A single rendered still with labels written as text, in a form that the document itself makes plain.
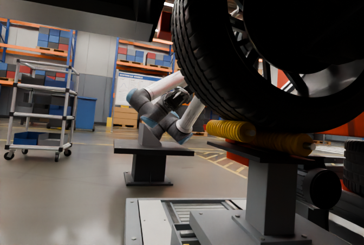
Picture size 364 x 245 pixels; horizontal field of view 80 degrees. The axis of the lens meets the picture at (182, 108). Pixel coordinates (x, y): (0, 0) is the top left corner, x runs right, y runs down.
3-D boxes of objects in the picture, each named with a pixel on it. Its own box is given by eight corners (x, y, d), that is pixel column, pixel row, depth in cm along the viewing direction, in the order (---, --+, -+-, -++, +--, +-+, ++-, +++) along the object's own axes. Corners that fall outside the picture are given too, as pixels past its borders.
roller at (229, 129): (241, 143, 55) (243, 120, 56) (202, 134, 84) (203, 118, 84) (261, 144, 57) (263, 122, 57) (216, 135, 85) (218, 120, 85)
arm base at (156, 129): (142, 125, 198) (150, 118, 200) (156, 140, 200) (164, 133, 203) (144, 124, 180) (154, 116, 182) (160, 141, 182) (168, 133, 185)
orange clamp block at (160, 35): (186, 35, 74) (159, 30, 72) (180, 43, 81) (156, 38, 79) (187, 15, 74) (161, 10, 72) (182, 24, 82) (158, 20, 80)
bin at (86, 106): (73, 130, 603) (77, 95, 608) (74, 129, 662) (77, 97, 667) (93, 131, 626) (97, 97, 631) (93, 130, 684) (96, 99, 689)
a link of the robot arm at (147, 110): (139, 117, 121) (155, 102, 124) (153, 131, 118) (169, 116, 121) (135, 112, 113) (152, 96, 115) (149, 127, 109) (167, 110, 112)
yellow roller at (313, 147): (302, 158, 51) (304, 134, 51) (239, 143, 80) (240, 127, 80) (323, 159, 53) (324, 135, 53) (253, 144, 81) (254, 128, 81)
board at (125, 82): (110, 132, 639) (117, 66, 650) (110, 131, 687) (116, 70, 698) (160, 135, 684) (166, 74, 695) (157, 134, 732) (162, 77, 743)
